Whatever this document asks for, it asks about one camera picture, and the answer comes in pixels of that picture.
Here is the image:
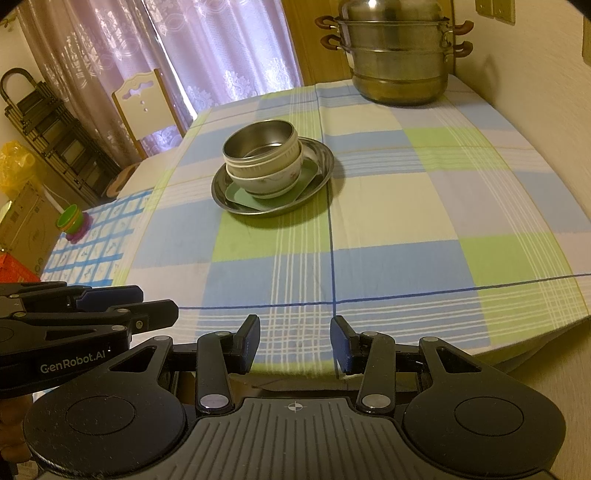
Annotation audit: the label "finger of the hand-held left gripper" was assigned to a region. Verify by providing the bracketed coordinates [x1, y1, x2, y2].
[0, 281, 144, 319]
[0, 299, 180, 345]

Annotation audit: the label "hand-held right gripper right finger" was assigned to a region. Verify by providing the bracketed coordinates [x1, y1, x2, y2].
[330, 316, 481, 414]

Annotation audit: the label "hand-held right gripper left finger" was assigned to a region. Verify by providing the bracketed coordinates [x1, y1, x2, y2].
[108, 315, 260, 414]

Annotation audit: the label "large stainless steel plate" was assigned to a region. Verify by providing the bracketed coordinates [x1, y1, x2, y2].
[211, 137, 335, 219]

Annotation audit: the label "green square plate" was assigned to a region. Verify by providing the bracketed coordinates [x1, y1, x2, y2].
[224, 154, 324, 212]

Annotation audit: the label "white ceramic bowl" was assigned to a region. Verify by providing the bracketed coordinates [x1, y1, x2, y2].
[226, 138, 304, 199]

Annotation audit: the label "cream plastic bowl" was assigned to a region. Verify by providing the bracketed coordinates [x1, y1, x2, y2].
[223, 122, 301, 180]

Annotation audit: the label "stainless steel bowl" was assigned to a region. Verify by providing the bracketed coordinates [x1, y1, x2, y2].
[222, 119, 297, 162]

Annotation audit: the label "blue patterned white cloth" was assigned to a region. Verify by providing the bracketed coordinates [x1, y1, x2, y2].
[39, 189, 155, 289]

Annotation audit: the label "colourful stacking cups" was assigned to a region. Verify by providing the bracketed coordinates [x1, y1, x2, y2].
[55, 204, 93, 241]

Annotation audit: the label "red basket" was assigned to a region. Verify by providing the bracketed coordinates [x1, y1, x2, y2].
[0, 251, 42, 283]

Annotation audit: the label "cardboard box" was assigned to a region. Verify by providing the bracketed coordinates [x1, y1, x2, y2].
[0, 180, 63, 278]

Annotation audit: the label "yellow plastic bag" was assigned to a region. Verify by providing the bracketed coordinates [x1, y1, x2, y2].
[0, 141, 35, 199]

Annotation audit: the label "black folding ladder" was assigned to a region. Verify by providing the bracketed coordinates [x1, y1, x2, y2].
[0, 68, 121, 206]

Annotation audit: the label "white wooden chair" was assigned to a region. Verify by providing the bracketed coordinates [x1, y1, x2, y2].
[108, 69, 188, 199]

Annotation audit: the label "purple lace curtain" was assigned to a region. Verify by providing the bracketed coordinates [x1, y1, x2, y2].
[18, 0, 303, 158]

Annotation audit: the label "stainless steel steamer pot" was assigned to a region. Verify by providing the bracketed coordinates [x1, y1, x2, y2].
[315, 0, 474, 106]

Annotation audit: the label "wall switch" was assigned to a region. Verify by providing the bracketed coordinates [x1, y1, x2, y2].
[475, 0, 515, 24]

